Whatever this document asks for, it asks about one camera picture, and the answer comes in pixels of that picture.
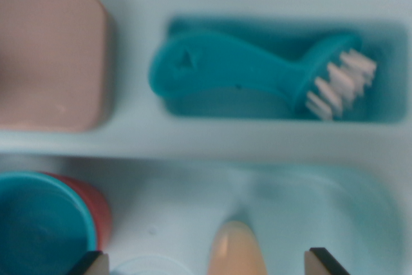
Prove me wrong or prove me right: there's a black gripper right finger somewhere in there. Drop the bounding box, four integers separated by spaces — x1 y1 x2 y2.
304 247 350 275

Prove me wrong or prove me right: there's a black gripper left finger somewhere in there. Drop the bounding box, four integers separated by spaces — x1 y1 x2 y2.
69 250 109 275

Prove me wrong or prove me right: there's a cream detergent bottle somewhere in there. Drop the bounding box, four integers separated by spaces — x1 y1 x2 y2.
207 220 268 275

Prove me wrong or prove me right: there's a light blue toy sink unit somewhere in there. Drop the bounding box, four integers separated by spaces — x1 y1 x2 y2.
0 0 412 275

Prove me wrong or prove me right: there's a teal dish brush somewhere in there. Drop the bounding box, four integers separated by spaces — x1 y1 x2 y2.
148 28 378 120

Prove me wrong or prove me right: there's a red cup with handle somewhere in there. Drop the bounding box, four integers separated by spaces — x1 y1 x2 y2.
41 171 113 252

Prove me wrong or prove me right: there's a teal cup with handle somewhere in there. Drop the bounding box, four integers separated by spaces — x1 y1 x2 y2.
0 171 97 275

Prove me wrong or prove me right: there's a grey faucet base plate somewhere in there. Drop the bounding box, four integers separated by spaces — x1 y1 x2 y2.
0 0 115 133

